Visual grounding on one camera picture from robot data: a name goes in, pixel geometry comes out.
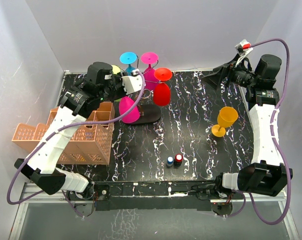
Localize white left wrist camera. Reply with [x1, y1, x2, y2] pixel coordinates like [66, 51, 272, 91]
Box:
[121, 69, 145, 95]

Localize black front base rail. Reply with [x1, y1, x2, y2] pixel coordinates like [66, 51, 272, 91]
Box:
[65, 180, 244, 216]

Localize red plastic wine glass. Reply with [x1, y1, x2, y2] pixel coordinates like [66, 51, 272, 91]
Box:
[153, 67, 173, 107]

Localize orange plastic wine glass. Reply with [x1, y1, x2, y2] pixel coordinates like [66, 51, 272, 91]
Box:
[211, 106, 239, 138]

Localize blue capped small bottle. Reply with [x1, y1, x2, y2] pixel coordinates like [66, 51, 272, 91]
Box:
[166, 156, 174, 168]

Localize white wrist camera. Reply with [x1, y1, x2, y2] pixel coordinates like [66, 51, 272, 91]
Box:
[235, 39, 253, 67]
[121, 69, 145, 95]

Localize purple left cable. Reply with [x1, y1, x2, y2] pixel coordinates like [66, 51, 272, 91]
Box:
[6, 71, 146, 219]

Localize magenta plastic wine glass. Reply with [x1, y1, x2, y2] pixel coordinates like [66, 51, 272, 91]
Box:
[140, 52, 159, 91]

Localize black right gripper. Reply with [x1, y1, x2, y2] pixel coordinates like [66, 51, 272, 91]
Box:
[201, 54, 258, 91]

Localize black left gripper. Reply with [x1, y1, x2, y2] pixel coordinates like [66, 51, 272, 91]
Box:
[98, 72, 131, 103]

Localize blue plastic wine glass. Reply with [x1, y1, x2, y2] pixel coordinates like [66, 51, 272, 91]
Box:
[119, 51, 138, 76]

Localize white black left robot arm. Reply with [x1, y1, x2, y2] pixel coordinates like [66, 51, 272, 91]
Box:
[14, 62, 129, 200]

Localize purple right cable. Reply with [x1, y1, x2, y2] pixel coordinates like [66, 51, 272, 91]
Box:
[225, 37, 292, 225]

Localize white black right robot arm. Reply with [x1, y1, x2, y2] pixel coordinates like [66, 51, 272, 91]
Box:
[202, 54, 293, 199]

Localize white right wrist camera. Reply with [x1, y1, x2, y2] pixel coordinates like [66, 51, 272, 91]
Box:
[235, 39, 253, 67]

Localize red capped small bottle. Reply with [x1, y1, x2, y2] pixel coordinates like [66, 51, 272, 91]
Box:
[173, 154, 183, 168]

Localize peach plastic basket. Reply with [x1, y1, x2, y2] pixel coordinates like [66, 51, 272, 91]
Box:
[12, 108, 114, 165]

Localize purple cable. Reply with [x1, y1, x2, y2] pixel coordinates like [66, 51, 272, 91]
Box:
[225, 37, 292, 225]
[6, 71, 146, 219]

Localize green plastic wine glass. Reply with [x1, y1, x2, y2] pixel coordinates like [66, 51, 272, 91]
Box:
[111, 65, 126, 102]

